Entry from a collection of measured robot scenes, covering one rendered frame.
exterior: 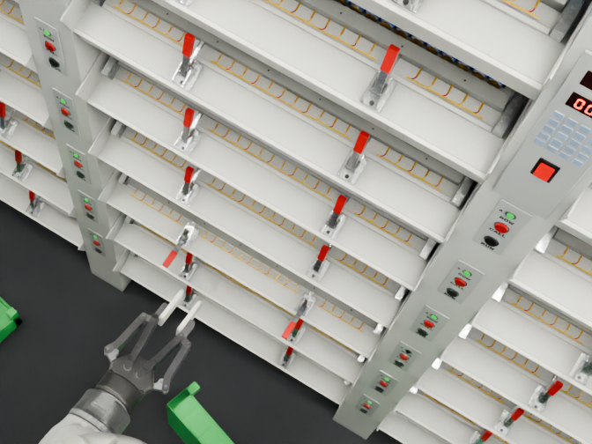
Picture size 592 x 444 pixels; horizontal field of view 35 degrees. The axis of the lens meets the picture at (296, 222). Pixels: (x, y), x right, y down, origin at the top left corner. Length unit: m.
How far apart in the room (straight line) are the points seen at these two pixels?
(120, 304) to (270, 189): 0.97
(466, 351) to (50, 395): 1.08
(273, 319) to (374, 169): 0.77
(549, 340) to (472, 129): 0.46
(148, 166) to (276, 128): 0.45
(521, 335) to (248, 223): 0.51
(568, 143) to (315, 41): 0.33
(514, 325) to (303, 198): 0.38
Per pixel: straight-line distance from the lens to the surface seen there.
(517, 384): 1.63
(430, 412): 1.98
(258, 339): 2.16
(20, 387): 2.32
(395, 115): 1.10
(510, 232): 1.16
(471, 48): 0.94
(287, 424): 2.28
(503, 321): 1.45
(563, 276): 1.28
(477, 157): 1.10
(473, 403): 1.80
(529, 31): 0.95
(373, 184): 1.27
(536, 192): 1.07
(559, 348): 1.46
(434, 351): 1.60
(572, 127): 0.96
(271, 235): 1.63
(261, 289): 1.80
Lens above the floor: 2.22
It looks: 65 degrees down
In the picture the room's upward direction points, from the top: 14 degrees clockwise
